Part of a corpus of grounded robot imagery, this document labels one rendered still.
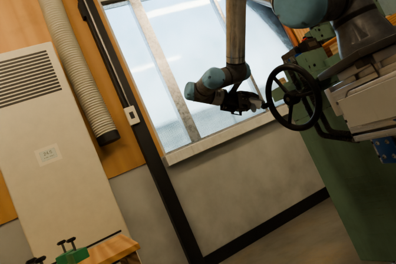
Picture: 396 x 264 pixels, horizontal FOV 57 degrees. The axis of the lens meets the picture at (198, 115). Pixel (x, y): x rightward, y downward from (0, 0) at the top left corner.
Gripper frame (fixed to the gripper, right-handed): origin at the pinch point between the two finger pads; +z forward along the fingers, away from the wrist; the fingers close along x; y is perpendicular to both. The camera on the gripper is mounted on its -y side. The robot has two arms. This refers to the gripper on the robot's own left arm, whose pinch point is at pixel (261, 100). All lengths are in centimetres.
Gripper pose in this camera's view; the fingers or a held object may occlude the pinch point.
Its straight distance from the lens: 159.8
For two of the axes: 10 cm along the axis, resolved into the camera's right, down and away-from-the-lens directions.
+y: 0.1, 9.2, -4.0
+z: 9.1, 1.5, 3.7
